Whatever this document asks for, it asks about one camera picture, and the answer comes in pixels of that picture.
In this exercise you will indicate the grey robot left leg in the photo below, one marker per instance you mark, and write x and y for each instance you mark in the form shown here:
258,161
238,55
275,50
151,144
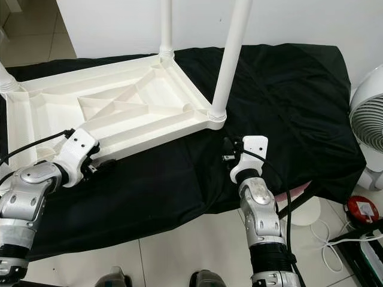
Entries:
116,278

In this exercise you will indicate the grey metal pole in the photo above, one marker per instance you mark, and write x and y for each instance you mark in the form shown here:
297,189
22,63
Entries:
296,204

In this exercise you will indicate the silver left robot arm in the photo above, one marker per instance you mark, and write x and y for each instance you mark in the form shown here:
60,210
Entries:
21,197

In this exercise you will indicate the black equipment case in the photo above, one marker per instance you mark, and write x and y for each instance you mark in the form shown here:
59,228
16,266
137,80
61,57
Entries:
365,263

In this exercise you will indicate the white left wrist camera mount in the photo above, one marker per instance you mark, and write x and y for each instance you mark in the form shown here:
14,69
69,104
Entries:
79,150

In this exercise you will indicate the grey robot right leg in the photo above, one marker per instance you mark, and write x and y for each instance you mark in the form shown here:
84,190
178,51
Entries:
208,280

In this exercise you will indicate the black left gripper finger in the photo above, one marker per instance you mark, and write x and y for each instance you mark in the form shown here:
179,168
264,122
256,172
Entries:
106,166

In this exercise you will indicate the pink plastic piece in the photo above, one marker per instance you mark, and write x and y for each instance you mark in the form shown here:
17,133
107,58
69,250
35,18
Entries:
296,190

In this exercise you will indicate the white plastic children table top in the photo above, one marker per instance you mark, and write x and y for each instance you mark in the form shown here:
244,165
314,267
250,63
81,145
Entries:
125,101

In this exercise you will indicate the white round floor base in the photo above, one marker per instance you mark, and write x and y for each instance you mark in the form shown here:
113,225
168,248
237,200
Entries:
305,214

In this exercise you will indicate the grey robot leg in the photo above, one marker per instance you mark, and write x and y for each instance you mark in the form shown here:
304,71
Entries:
116,278
208,280

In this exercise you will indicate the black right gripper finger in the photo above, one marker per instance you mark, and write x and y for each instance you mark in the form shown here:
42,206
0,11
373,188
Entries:
229,147

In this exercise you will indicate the black cloth table cover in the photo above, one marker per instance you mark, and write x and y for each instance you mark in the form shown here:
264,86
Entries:
293,119

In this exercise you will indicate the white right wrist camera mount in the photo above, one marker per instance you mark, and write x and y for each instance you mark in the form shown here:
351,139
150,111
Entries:
254,149

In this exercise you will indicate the white round floor fan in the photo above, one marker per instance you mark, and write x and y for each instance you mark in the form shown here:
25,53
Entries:
370,119

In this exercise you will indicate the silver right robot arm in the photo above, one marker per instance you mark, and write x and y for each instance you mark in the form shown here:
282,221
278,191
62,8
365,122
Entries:
260,206

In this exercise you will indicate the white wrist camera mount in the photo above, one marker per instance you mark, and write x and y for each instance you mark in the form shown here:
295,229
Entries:
79,150
254,149

